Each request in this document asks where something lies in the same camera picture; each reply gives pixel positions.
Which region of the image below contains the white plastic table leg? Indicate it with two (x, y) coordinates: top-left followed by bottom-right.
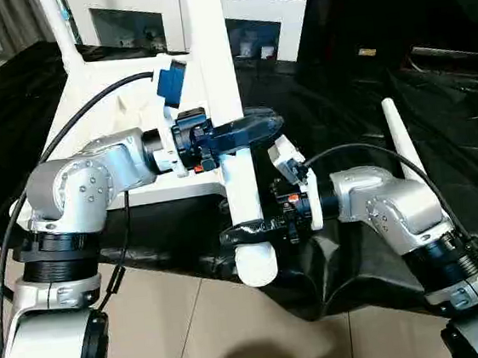
(378, 94), (429, 186)
(183, 0), (282, 293)
(46, 0), (85, 74)

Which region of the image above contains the white plastic table top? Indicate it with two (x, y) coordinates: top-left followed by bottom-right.
(0, 45), (236, 233)

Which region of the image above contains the white printed jar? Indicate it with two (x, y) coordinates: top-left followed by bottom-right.
(236, 31), (258, 60)

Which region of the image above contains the black mat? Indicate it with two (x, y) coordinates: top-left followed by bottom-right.
(0, 0), (478, 355)

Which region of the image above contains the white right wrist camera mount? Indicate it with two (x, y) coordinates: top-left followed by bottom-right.
(265, 131), (326, 235)

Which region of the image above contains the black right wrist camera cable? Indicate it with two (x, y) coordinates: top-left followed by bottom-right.
(301, 132), (474, 259)

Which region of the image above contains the black metal rail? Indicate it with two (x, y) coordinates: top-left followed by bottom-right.
(410, 37), (478, 71)

